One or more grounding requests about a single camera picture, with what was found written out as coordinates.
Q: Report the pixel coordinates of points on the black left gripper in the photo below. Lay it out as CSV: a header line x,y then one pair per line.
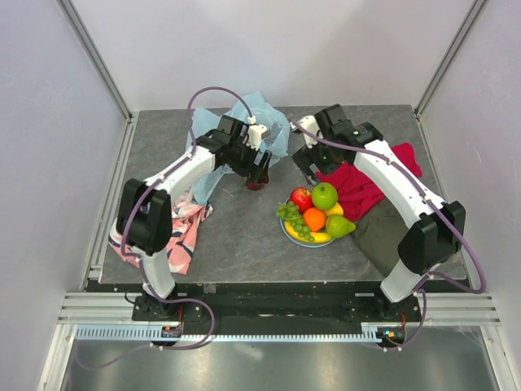
x,y
253,169

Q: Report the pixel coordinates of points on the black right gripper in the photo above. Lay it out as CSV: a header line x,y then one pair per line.
x,y
304,157

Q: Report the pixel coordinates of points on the red fake apple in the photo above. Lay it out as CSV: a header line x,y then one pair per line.
x,y
301,197

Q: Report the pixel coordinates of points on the green fake lime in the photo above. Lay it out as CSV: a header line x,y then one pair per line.
x,y
324,196

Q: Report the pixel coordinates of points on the green fake grapes bunch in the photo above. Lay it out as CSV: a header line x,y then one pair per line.
x,y
288,212

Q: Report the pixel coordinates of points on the fake orange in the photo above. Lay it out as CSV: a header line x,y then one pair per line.
x,y
315,219

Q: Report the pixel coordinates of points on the yellow fake mango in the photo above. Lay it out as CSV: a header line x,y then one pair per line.
x,y
336,209

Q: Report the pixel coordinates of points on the green fake pear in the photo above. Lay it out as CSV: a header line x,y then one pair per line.
x,y
338,226

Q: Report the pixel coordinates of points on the yellow fake banana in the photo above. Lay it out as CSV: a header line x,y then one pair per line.
x,y
301,233

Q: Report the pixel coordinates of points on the translucent light blue plastic bag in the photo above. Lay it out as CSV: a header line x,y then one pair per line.
x,y
204,122

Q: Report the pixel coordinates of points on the dark red fake fruit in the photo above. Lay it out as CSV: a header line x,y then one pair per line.
x,y
254,186

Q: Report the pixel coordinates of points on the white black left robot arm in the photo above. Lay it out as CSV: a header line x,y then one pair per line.
x,y
144,219

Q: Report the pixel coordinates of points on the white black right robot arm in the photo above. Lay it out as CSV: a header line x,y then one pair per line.
x,y
435,227

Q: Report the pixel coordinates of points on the red cloth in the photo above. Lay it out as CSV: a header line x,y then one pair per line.
x,y
357,194

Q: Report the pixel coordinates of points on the light blue plate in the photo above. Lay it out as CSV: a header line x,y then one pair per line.
x,y
303,245

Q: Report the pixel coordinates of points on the pink navy patterned cloth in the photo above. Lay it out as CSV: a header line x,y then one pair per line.
x,y
187,216

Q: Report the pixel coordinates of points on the olive green cloth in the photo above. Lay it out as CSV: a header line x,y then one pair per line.
x,y
378,234

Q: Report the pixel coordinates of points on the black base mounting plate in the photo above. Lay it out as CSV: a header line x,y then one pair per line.
x,y
355,302

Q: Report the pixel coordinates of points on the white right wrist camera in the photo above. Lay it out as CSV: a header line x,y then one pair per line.
x,y
308,126

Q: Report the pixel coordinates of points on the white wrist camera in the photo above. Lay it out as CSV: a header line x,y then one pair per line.
x,y
256,133
308,126

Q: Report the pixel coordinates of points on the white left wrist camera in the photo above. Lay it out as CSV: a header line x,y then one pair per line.
x,y
256,133

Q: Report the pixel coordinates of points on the slotted grey cable duct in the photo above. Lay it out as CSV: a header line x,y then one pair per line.
x,y
160,333

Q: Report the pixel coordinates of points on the aluminium frame rail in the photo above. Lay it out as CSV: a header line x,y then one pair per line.
x,y
444,309

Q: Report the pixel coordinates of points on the right aluminium corner post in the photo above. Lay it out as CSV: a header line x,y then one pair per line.
x,y
464,30

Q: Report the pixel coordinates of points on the aluminium corner post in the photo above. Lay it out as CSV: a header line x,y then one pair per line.
x,y
464,30
87,42

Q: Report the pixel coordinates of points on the left aluminium corner post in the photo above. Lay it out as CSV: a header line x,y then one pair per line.
x,y
87,42

